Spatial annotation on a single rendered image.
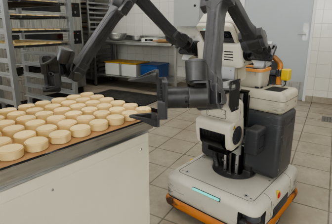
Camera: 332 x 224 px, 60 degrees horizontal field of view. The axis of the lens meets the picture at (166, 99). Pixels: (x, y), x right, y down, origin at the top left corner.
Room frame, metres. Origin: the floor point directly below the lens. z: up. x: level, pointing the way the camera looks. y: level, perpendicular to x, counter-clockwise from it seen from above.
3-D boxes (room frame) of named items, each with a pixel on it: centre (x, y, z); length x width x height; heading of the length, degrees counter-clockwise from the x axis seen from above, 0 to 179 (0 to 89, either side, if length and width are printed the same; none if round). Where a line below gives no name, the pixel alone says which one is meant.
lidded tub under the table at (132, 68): (5.56, 0.60, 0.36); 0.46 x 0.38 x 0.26; 150
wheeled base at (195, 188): (1.69, -0.44, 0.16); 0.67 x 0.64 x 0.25; 138
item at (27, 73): (2.25, 0.95, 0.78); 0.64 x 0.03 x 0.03; 57
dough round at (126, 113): (0.82, 0.11, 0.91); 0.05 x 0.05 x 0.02
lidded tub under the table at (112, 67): (5.76, 0.94, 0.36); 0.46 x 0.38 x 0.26; 148
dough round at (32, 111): (0.86, 0.41, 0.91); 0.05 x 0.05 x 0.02
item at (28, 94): (2.25, 0.95, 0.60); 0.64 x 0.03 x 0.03; 57
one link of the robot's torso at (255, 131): (1.53, -0.38, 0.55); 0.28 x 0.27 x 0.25; 48
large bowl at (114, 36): (5.75, 0.95, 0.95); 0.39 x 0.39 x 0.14
